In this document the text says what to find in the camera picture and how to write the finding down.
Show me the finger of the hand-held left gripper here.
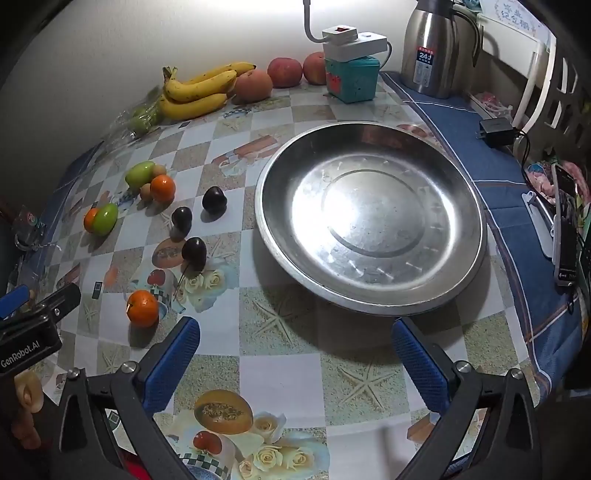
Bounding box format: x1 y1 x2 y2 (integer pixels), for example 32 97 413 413
0 285 31 320
27 282 82 325

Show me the white plastic chair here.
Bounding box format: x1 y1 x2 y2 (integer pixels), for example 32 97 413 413
475 14 583 144

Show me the blue plaid cloth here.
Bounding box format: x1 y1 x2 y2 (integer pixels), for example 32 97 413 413
379 71 583 407

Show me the green jujube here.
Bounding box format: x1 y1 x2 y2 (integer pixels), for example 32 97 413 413
92 203 119 237
124 161 156 190

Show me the white phone stand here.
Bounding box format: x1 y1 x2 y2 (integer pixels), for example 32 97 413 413
522 191 559 266

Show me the white switch adapter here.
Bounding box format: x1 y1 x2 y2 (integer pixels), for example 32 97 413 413
321 26 359 47

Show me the pale orange peach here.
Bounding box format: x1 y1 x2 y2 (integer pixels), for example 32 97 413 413
233 69 274 103

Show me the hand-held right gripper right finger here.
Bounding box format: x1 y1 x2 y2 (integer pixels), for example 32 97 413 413
392 317 539 480

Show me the teal storage box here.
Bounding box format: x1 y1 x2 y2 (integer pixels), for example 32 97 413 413
325 55 382 103

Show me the round steel basin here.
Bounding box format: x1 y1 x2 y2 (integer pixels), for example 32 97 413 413
254 121 488 317

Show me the person's left hand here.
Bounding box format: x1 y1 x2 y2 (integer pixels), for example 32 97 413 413
8 369 45 452

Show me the red plastic bag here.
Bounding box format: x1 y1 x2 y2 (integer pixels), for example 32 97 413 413
475 92 509 114

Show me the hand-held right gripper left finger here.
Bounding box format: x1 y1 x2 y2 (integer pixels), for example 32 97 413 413
58 316 201 480

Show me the stainless steel thermos jug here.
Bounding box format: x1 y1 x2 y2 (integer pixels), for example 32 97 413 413
399 0 485 100

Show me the white printed booklet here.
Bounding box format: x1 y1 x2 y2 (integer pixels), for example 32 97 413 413
480 0 555 43

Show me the clear plastic packet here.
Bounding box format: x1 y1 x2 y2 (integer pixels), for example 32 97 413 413
14 205 50 253

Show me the black charger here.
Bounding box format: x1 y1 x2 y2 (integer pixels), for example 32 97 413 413
475 117 516 148

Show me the black charger cable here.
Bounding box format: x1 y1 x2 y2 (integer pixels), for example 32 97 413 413
510 129 555 208

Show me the printed checkered tablecloth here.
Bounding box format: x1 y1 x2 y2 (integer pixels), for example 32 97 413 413
14 69 541 480

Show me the basket of snack packets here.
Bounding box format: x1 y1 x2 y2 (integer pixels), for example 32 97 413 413
526 157 591 208

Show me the white power strip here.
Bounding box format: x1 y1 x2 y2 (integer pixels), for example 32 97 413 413
322 31 389 63

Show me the yellow banana bunch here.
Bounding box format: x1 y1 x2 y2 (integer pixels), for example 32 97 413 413
159 62 257 121

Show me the orange tangerine with stem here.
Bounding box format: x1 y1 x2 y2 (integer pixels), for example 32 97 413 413
124 289 160 328

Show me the white tray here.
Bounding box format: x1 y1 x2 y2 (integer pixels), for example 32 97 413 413
468 90 513 117

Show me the large orange tangerine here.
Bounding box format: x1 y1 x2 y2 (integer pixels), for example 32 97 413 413
150 174 177 204

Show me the smartphone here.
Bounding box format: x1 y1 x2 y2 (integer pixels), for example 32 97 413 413
551 164 581 287

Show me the clear bag of green fruit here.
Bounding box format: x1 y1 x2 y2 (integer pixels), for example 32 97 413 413
104 88 165 153

